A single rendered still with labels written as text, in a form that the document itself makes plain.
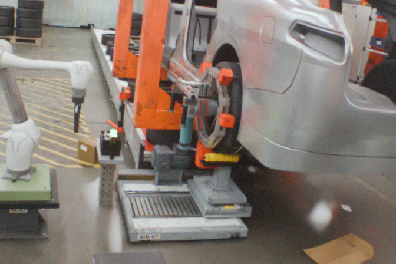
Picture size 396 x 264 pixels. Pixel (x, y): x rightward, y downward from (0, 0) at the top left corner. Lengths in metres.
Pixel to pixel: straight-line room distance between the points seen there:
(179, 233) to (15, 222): 1.08
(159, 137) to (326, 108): 1.91
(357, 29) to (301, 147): 5.48
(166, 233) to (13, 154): 1.11
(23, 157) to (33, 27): 8.53
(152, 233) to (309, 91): 1.41
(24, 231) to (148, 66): 1.50
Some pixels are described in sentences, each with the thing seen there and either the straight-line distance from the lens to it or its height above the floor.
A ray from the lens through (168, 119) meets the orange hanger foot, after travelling 3.45.
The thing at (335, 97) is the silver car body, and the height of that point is 1.22.
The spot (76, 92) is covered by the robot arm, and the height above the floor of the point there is 0.96.
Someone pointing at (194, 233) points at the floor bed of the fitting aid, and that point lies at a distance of 2.95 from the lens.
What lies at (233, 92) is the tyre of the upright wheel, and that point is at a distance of 2.79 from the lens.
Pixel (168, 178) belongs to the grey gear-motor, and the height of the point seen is 0.11.
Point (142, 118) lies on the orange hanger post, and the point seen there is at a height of 0.61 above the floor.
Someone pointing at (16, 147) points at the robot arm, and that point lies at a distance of 2.73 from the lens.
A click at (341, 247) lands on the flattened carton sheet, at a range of 3.31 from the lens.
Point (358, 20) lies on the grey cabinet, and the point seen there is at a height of 1.65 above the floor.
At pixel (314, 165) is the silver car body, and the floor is 0.83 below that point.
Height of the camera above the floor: 1.59
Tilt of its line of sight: 16 degrees down
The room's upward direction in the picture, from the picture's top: 8 degrees clockwise
